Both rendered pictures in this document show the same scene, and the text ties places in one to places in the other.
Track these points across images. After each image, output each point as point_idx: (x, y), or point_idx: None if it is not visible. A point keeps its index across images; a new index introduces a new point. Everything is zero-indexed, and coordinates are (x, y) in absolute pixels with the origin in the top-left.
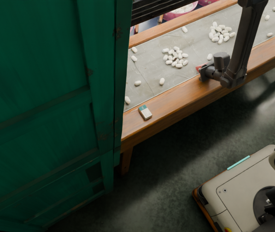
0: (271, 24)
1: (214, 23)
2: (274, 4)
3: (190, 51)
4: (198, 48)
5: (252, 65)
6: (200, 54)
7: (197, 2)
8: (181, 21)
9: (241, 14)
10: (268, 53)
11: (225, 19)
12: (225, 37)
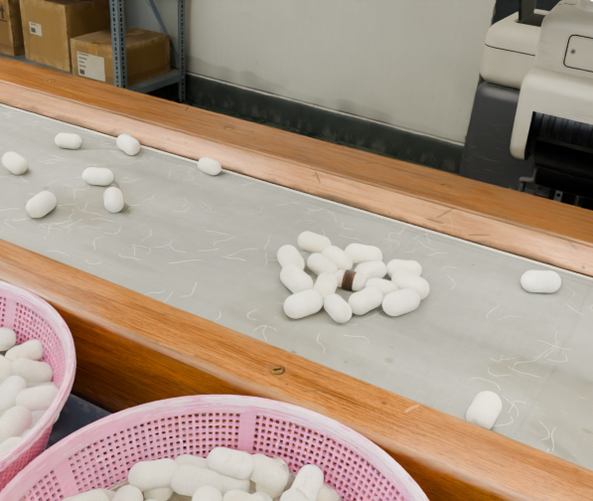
0: (125, 173)
1: (306, 299)
2: None
3: (591, 357)
4: (529, 334)
5: (442, 176)
6: (551, 319)
7: (194, 396)
8: (462, 430)
9: (123, 246)
10: (336, 154)
11: (207, 285)
12: (364, 251)
